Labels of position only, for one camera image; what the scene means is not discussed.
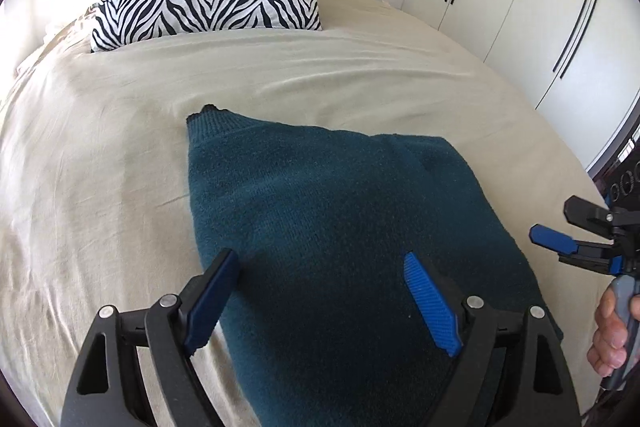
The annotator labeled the dark teal knit sweater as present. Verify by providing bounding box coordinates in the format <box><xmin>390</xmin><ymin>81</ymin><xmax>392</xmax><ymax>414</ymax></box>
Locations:
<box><xmin>186</xmin><ymin>105</ymin><xmax>544</xmax><ymax>426</ymax></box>

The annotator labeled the person's right hand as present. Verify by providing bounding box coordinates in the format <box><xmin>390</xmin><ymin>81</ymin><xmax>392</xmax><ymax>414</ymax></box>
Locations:
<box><xmin>587</xmin><ymin>288</ymin><xmax>628</xmax><ymax>378</ymax></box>

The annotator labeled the beige bed cover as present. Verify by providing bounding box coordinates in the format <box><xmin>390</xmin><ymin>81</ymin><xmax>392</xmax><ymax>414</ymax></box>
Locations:
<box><xmin>1</xmin><ymin>0</ymin><xmax>608</xmax><ymax>426</ymax></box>

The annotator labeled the white wardrobe with black handles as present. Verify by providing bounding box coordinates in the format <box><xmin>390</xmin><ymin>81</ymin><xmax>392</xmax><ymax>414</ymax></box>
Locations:
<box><xmin>402</xmin><ymin>0</ymin><xmax>639</xmax><ymax>169</ymax></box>

